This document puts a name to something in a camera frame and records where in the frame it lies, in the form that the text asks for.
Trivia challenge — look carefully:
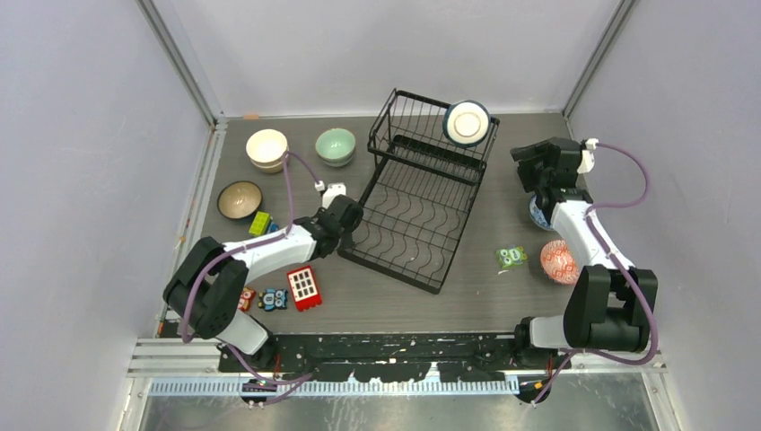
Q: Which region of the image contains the white blue floral bowl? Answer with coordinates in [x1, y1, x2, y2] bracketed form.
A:
[528, 195, 554, 232]

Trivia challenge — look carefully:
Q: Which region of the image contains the light green bowl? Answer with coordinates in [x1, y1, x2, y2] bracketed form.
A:
[315, 128, 356, 162]

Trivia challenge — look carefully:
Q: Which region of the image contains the teal bowl white base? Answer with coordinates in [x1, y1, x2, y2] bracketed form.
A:
[442, 100, 491, 148]

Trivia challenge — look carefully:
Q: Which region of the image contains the blue white zigzag bowl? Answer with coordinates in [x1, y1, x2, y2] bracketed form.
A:
[540, 240, 581, 286]

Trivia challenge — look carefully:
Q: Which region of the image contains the beige bowl with flower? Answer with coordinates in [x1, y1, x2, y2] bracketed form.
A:
[245, 128, 288, 166]

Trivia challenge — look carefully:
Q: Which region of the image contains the dark blue glazed bowl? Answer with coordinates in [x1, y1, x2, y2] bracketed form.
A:
[216, 180, 263, 220]

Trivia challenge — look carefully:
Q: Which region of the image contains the pale green striped bowl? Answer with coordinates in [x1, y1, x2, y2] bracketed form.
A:
[321, 156, 354, 168]

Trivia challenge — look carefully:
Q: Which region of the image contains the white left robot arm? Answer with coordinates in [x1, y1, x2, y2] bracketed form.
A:
[163, 195, 363, 372]

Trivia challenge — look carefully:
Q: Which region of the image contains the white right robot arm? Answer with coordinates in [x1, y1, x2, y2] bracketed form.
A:
[510, 137, 659, 369]

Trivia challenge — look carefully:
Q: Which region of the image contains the red white toy block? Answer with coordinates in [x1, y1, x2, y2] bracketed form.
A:
[286, 266, 322, 312]

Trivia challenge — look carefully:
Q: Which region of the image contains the toy truck with green block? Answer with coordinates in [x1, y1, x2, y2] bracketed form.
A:
[249, 211, 279, 237]

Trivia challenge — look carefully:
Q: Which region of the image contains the green owl puzzle piece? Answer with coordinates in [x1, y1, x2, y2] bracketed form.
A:
[495, 246, 528, 272]

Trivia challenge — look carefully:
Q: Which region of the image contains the blue owl puzzle piece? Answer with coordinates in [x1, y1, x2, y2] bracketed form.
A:
[258, 288, 288, 312]

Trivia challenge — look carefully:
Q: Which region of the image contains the red owl puzzle piece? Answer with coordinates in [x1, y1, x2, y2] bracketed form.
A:
[238, 287, 256, 312]

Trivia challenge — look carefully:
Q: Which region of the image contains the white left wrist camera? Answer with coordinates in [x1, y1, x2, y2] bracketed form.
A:
[320, 182, 346, 208]

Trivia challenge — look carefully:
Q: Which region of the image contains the black wire dish rack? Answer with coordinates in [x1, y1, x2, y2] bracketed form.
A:
[339, 89, 500, 295]

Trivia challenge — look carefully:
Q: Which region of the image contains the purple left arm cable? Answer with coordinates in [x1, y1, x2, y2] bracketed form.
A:
[178, 150, 325, 407]

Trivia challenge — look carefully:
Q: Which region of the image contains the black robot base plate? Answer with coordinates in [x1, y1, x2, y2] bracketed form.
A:
[217, 332, 563, 383]

